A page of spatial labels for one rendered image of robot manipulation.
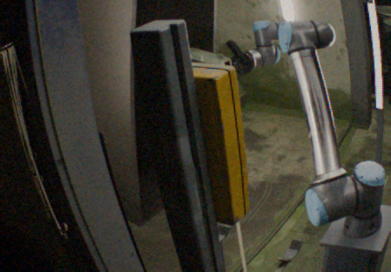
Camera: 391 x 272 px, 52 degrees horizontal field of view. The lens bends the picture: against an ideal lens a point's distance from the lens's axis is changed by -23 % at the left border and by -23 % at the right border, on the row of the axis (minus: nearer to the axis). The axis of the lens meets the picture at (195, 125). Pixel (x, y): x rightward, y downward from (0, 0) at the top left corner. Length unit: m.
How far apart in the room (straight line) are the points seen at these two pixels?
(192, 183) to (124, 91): 1.21
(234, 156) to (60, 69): 0.54
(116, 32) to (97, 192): 0.75
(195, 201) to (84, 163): 0.55
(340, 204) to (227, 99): 0.94
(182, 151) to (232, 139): 0.08
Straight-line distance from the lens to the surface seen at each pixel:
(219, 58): 2.02
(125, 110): 1.95
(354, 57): 3.76
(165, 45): 0.65
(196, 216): 0.77
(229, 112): 0.73
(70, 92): 1.18
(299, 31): 1.66
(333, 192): 1.58
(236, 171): 0.77
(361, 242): 1.73
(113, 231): 1.38
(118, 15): 1.82
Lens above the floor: 1.78
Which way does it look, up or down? 24 degrees down
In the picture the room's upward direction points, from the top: 9 degrees counter-clockwise
